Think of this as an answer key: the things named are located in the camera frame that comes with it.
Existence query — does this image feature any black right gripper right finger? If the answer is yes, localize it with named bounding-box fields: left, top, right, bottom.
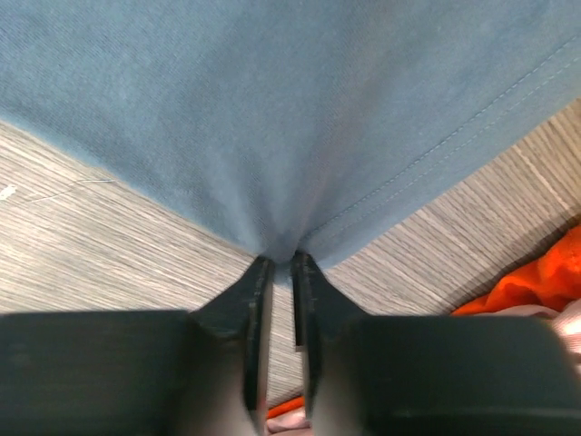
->
left=290, top=251, right=581, bottom=436

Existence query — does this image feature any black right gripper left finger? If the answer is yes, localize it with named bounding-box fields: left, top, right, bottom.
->
left=1, top=257, right=274, bottom=435

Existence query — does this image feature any grey-blue t shirt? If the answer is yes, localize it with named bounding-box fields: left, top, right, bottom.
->
left=1, top=1, right=580, bottom=267

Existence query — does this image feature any light pink folded t shirt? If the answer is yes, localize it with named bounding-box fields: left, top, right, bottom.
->
left=265, top=301, right=580, bottom=435

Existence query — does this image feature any orange folded t shirt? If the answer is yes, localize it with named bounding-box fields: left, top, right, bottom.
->
left=266, top=226, right=581, bottom=421

